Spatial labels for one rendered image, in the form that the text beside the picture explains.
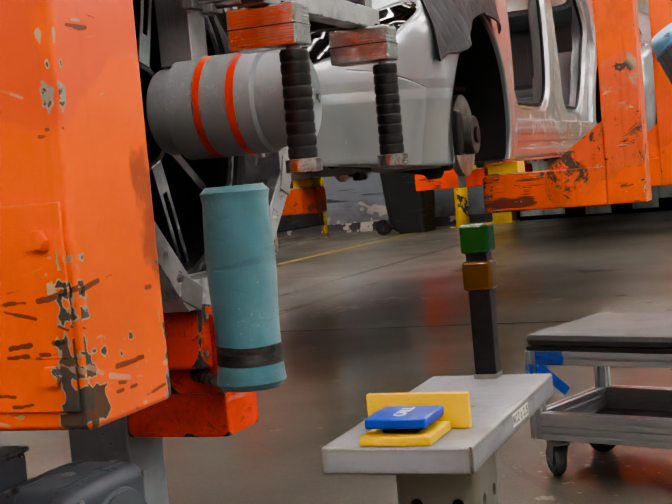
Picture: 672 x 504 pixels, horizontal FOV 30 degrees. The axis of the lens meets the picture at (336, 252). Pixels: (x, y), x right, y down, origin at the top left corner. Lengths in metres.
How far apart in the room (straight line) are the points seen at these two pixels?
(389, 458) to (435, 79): 3.22
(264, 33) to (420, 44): 2.95
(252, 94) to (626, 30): 3.72
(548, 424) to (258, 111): 1.47
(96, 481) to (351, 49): 0.71
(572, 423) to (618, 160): 2.50
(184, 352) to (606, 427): 1.38
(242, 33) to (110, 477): 0.56
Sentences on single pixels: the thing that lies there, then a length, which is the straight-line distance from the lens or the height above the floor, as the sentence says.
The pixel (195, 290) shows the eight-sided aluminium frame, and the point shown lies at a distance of 1.67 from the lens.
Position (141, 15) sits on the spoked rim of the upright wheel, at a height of 0.99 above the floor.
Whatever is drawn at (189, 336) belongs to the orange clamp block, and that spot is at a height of 0.54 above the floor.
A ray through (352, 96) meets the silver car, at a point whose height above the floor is 1.00.
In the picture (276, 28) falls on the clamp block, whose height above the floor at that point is 0.92.
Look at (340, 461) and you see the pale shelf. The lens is 1.37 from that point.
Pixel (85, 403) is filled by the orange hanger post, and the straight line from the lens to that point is 1.22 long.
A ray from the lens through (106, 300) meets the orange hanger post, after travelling 1.25.
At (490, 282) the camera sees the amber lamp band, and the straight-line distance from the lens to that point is 1.69.
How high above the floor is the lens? 0.74
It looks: 4 degrees down
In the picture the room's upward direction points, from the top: 5 degrees counter-clockwise
